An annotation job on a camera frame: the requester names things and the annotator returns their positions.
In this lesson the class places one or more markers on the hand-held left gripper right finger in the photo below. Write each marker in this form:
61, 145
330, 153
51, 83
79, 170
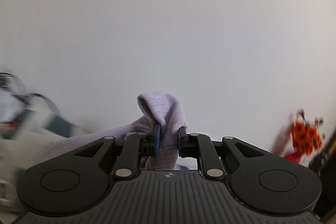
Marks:
181, 140

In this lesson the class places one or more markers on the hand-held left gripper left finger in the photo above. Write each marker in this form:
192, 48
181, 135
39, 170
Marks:
157, 140

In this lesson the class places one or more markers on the lavender ribbed cardigan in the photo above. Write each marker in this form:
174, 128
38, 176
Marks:
162, 108

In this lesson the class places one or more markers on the orange flowers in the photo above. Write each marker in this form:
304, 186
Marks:
304, 134

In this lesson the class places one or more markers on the black cabinet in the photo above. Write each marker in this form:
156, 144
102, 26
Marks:
321, 163

